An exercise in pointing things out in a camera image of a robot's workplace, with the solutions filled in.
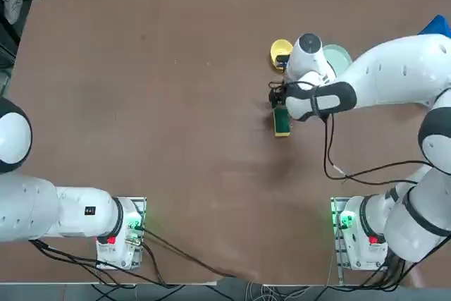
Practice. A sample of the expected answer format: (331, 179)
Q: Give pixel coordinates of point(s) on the blue cloth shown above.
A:
(440, 26)

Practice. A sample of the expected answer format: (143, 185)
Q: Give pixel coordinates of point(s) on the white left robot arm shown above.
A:
(35, 206)

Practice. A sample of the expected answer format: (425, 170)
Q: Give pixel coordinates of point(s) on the pale green plate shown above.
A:
(340, 56)

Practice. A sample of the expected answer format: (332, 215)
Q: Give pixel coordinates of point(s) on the green and yellow sponge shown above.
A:
(282, 124)

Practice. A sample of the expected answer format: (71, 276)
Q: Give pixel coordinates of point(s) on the person's foot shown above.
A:
(14, 10)

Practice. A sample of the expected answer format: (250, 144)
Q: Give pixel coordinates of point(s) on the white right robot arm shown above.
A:
(387, 75)

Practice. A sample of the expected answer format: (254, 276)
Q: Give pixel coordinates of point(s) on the small yellow dish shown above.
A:
(278, 47)

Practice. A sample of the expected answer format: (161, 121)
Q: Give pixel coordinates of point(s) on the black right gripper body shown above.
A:
(276, 94)

